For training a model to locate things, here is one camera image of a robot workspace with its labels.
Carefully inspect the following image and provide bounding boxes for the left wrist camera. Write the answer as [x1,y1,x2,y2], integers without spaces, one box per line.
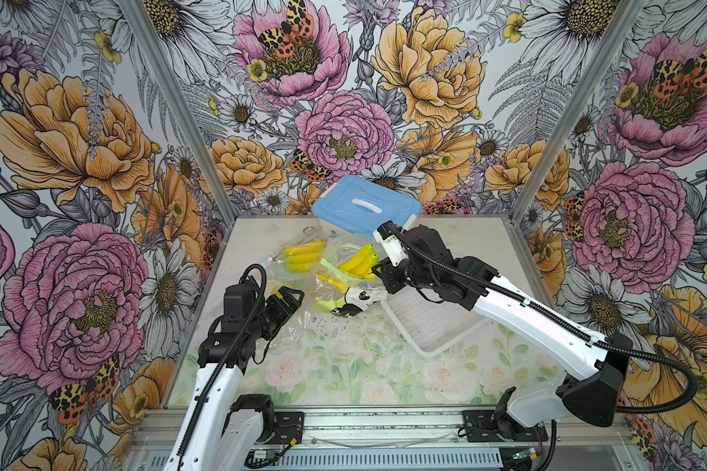
[220,282,255,334]

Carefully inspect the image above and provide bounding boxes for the white plastic basket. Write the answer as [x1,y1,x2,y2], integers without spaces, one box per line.
[381,288,492,358]

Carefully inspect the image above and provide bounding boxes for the blue lid storage box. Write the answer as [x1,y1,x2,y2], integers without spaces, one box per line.
[312,176,422,236]

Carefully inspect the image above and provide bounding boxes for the panda zip-top bag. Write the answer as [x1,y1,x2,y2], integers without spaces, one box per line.
[312,243,388,318]

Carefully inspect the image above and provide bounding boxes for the yellow banana bunch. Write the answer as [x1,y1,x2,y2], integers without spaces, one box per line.
[281,241,326,273]

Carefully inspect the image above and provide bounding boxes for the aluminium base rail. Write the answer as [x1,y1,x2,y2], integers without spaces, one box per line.
[129,406,648,470]

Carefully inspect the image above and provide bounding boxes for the metal wire tongs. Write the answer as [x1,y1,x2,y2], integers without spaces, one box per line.
[269,226,328,260]

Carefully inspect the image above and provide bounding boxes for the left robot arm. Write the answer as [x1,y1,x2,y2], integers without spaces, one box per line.
[164,264,304,470]

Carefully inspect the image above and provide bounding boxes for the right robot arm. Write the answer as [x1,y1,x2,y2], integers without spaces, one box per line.
[372,221,699,441]

